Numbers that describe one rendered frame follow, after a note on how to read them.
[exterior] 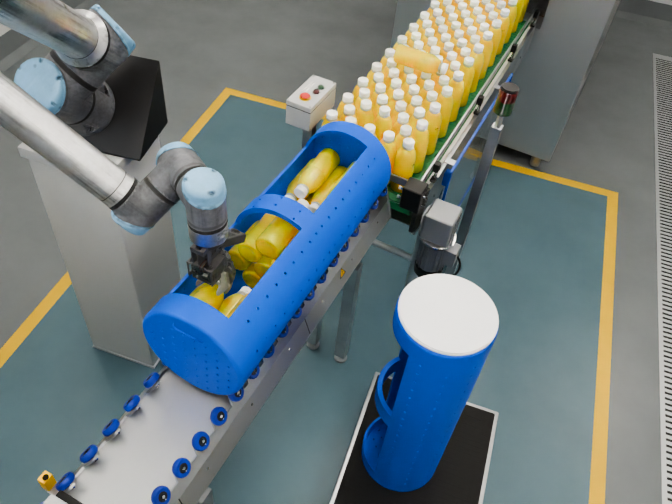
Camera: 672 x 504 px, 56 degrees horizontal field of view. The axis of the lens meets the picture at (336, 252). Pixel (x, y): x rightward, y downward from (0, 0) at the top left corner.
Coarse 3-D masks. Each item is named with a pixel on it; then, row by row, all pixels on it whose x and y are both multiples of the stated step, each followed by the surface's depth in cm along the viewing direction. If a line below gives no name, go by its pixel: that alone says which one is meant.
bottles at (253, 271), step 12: (336, 168) 202; (336, 180) 197; (288, 192) 196; (324, 192) 193; (312, 204) 192; (228, 252) 176; (240, 264) 178; (252, 264) 180; (264, 264) 172; (252, 276) 178; (228, 300) 162; (228, 312) 160
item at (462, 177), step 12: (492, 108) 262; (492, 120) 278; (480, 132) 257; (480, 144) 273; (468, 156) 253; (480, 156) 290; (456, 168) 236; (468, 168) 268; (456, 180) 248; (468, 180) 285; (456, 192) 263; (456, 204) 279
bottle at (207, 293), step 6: (204, 288) 158; (210, 288) 159; (216, 288) 160; (198, 294) 157; (204, 294) 157; (210, 294) 157; (222, 294) 160; (204, 300) 156; (210, 300) 156; (216, 300) 158; (222, 300) 160; (216, 306) 158
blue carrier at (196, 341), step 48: (336, 144) 203; (336, 192) 177; (336, 240) 176; (192, 288) 168; (240, 288) 181; (288, 288) 158; (192, 336) 144; (240, 336) 145; (192, 384) 161; (240, 384) 149
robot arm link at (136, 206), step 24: (0, 72) 126; (0, 96) 124; (24, 96) 128; (0, 120) 127; (24, 120) 127; (48, 120) 130; (48, 144) 131; (72, 144) 133; (72, 168) 134; (96, 168) 136; (120, 168) 141; (96, 192) 139; (120, 192) 140; (144, 192) 142; (120, 216) 143; (144, 216) 143
